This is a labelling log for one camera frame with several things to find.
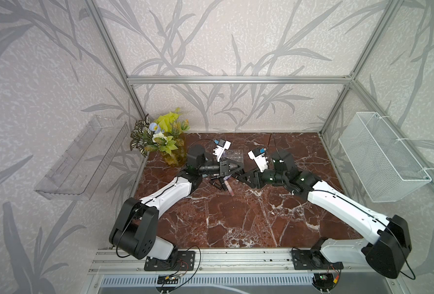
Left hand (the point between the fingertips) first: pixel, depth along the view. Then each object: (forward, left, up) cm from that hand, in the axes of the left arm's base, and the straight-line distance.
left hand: (241, 169), depth 73 cm
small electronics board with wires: (-34, +29, -26) cm, 52 cm away
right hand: (-1, -1, -3) cm, 3 cm away
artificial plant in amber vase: (+21, +36, -3) cm, 42 cm away
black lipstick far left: (+7, +12, -25) cm, 29 cm away
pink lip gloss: (+4, +4, -24) cm, 25 cm away
